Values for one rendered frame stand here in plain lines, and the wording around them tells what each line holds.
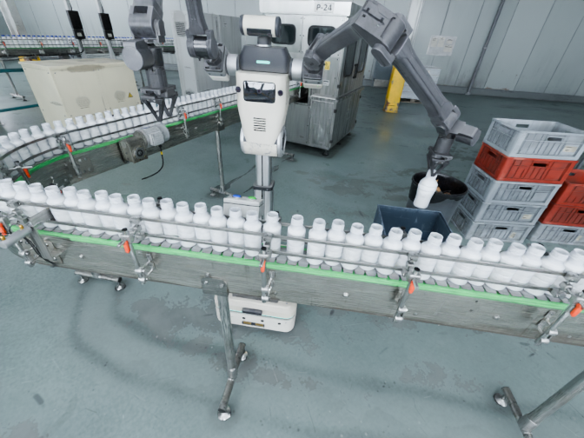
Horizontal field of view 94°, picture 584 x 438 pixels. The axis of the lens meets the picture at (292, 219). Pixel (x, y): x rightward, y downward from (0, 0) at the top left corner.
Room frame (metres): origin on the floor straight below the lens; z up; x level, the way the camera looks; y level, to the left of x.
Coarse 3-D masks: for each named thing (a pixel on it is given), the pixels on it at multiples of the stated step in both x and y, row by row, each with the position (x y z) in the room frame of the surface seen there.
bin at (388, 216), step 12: (384, 216) 1.21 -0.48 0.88; (396, 216) 1.20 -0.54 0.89; (408, 216) 1.20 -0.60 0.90; (420, 216) 1.19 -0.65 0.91; (432, 216) 1.19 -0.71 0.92; (384, 228) 1.21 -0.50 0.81; (408, 228) 1.19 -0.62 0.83; (420, 228) 1.19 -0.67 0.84; (432, 228) 1.18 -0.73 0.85; (444, 228) 1.08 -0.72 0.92; (444, 240) 1.04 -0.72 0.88
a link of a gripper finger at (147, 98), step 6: (144, 96) 0.88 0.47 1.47; (150, 96) 0.87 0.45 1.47; (156, 96) 0.89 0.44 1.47; (144, 102) 0.88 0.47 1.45; (150, 102) 0.89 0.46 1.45; (156, 102) 0.87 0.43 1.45; (162, 102) 0.87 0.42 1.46; (150, 108) 0.89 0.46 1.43; (162, 108) 0.88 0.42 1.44; (156, 114) 0.90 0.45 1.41; (162, 114) 0.89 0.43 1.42; (156, 120) 0.90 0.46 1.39; (162, 120) 0.90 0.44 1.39
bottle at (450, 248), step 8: (448, 240) 0.68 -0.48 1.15; (456, 240) 0.66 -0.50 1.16; (448, 248) 0.67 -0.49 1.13; (456, 248) 0.66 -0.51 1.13; (448, 256) 0.65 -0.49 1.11; (456, 256) 0.65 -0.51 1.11; (440, 264) 0.66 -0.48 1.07; (448, 264) 0.65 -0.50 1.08; (440, 272) 0.65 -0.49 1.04; (448, 272) 0.65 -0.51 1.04; (440, 280) 0.65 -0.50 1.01
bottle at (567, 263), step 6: (570, 252) 0.66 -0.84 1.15; (576, 252) 0.64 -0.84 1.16; (582, 252) 0.65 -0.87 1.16; (570, 258) 0.64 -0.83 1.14; (576, 258) 0.63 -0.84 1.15; (582, 258) 0.62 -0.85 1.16; (564, 264) 0.64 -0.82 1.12; (570, 264) 0.63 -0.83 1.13; (576, 264) 0.62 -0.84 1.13; (582, 264) 0.63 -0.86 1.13; (564, 270) 0.63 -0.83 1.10; (570, 270) 0.62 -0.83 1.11; (576, 270) 0.61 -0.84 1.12; (582, 270) 0.61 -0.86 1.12; (558, 276) 0.63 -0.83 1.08; (558, 282) 0.62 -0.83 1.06; (570, 282) 0.61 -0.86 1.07; (558, 288) 0.62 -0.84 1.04
